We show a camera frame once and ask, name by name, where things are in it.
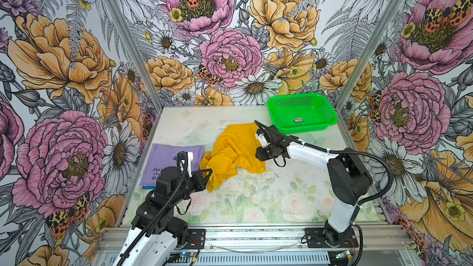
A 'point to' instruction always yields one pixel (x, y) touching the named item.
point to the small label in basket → (298, 120)
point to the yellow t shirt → (234, 152)
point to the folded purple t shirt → (157, 156)
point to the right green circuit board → (342, 254)
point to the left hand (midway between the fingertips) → (211, 177)
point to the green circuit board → (186, 254)
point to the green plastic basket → (302, 112)
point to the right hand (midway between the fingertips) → (260, 159)
